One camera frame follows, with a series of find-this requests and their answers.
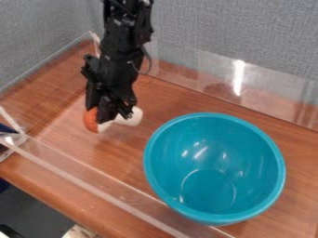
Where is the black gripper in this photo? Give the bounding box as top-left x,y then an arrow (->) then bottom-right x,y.
80,51 -> 139,124

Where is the brown and white toy mushroom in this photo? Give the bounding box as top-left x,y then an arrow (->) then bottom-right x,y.
83,107 -> 143,134

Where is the blue plastic bowl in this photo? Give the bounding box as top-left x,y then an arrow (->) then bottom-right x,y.
143,112 -> 287,226

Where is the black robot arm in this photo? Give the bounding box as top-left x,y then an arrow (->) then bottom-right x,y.
80,0 -> 153,124

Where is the clear acrylic left barrier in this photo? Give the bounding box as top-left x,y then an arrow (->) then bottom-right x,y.
0,31 -> 93,93

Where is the clear acrylic barrier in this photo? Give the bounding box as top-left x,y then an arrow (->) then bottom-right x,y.
0,31 -> 93,93
0,106 -> 235,238
147,42 -> 318,131

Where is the dark blue object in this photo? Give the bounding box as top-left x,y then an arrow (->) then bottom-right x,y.
0,123 -> 18,134

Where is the clear acrylic front barrier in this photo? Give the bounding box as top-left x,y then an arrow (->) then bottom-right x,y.
0,106 -> 235,238

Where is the clear acrylic back barrier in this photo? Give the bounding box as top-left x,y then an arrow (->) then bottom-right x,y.
147,42 -> 318,131

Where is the clear acrylic corner bracket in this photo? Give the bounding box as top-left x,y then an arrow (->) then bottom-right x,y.
89,31 -> 100,58

